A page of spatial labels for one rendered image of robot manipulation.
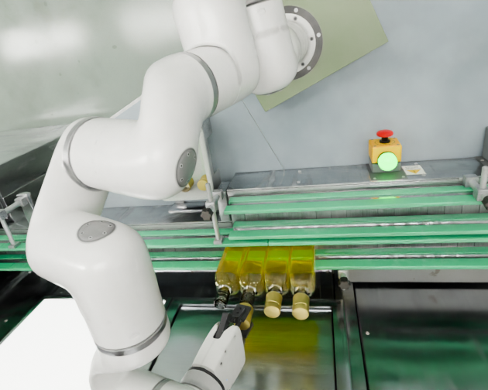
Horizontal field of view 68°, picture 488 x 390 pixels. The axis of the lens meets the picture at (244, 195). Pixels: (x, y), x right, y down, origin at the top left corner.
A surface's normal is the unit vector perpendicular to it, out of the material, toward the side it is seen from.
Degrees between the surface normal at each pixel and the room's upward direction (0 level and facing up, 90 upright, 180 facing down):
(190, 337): 90
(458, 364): 91
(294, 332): 90
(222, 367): 73
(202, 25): 1
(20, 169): 90
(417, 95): 0
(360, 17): 4
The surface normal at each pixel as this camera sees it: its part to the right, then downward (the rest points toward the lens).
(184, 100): 0.74, -0.28
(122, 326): 0.33, 0.41
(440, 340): -0.15, -0.90
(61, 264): -0.49, 0.02
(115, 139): -0.43, -0.36
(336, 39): -0.25, 0.44
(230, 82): 0.84, 0.12
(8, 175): 0.97, -0.05
